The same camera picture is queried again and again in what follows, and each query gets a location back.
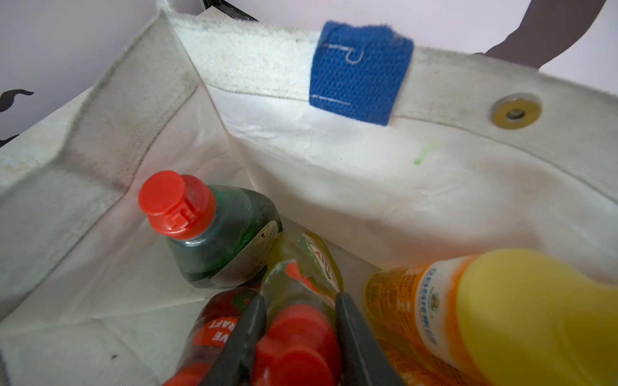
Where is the dark green soap bottle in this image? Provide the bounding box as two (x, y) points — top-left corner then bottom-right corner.
(138, 170), (283, 289)

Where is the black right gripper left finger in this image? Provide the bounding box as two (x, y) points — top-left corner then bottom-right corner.
(199, 295), (267, 386)

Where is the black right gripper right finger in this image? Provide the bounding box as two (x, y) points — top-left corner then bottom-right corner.
(336, 292), (405, 386)

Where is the yellow-green soap bottle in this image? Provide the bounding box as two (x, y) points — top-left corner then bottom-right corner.
(252, 229), (344, 386)

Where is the red liquid soap bottle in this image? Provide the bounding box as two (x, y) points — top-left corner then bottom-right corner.
(164, 286), (259, 386)

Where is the white canvas shopping bag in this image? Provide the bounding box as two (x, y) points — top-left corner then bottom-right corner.
(1, 9), (617, 385)

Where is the orange dish soap bottle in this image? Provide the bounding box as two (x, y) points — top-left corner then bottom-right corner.
(364, 249), (617, 385)
(378, 339), (455, 386)

